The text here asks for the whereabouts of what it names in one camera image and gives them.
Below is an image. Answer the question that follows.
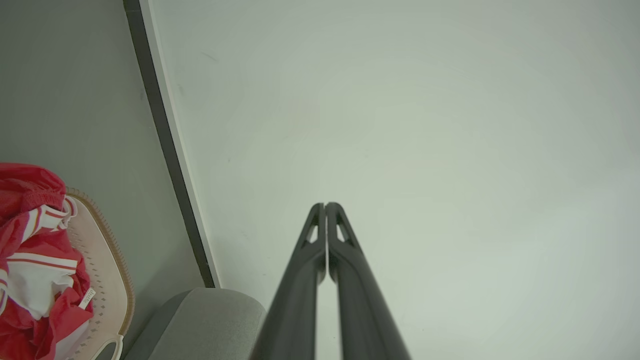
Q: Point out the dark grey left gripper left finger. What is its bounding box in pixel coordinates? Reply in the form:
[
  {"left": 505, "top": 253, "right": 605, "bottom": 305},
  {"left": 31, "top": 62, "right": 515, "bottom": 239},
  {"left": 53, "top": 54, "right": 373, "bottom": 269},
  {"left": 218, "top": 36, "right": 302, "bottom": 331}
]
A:
[{"left": 250, "top": 202, "right": 327, "bottom": 360}]

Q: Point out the red and white garment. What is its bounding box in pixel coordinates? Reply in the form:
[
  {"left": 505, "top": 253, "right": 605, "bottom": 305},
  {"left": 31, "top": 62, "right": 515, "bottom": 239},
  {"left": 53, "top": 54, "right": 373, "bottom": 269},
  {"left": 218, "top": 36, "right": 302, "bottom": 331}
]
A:
[{"left": 0, "top": 197, "right": 96, "bottom": 360}]

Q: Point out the beige laundry basket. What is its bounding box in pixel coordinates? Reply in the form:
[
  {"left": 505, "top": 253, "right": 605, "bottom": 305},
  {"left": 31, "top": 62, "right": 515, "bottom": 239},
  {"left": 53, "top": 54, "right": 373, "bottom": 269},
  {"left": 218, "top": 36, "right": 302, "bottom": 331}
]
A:
[{"left": 52, "top": 187, "right": 136, "bottom": 360}]

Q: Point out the red garment striped trim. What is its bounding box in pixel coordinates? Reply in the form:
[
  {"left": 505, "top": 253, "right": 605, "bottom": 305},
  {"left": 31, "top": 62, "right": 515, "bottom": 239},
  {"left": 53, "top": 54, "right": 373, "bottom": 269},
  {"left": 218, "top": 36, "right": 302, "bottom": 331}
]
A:
[{"left": 0, "top": 162, "right": 68, "bottom": 226}]

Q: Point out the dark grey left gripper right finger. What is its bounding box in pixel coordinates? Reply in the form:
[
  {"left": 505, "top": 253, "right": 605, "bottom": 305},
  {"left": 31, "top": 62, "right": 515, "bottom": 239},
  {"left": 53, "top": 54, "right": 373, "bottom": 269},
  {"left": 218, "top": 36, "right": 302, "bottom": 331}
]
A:
[{"left": 327, "top": 202, "right": 412, "bottom": 360}]

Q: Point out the white and black baseboard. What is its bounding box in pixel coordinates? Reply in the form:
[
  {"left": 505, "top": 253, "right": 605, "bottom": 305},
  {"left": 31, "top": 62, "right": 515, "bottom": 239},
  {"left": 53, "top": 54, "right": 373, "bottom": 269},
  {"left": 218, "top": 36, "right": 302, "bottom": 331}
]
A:
[{"left": 122, "top": 0, "right": 221, "bottom": 289}]

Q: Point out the grey fabric seat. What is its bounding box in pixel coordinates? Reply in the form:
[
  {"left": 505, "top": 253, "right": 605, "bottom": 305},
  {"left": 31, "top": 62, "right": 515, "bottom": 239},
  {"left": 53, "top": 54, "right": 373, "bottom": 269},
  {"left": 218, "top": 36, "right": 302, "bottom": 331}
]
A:
[{"left": 122, "top": 287, "right": 267, "bottom": 360}]

